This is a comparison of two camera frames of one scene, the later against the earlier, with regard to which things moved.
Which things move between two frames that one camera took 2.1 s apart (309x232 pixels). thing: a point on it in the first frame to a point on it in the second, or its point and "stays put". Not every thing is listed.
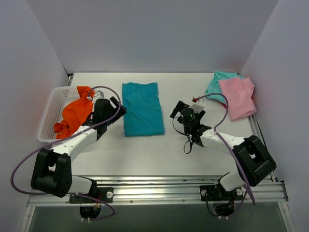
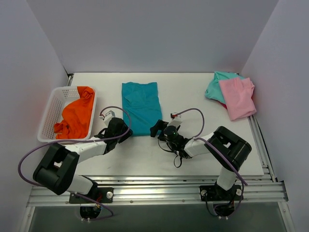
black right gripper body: x=178 y=108 to x=161 y=130
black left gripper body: x=116 y=110 to x=121 y=133
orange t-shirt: x=75 y=113 stays put
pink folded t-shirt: x=238 y=92 stays put
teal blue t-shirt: x=142 y=112 stays put
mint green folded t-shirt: x=215 y=86 stays put
